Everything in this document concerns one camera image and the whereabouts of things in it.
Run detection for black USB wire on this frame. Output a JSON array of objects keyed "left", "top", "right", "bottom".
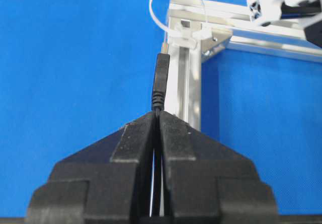
[{"left": 150, "top": 31, "right": 172, "bottom": 218}]

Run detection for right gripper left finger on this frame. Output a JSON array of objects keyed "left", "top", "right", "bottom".
[{"left": 26, "top": 112, "right": 156, "bottom": 223}]

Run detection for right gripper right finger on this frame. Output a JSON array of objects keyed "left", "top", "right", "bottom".
[{"left": 159, "top": 111, "right": 278, "bottom": 223}]

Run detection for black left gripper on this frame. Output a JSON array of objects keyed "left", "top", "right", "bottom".
[{"left": 281, "top": 1, "right": 321, "bottom": 48}]

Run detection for white zip tie loop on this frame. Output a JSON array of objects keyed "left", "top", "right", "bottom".
[{"left": 149, "top": 0, "right": 212, "bottom": 40}]

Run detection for aluminium extrusion frame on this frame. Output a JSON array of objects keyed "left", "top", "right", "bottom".
[{"left": 165, "top": 0, "right": 321, "bottom": 129}]

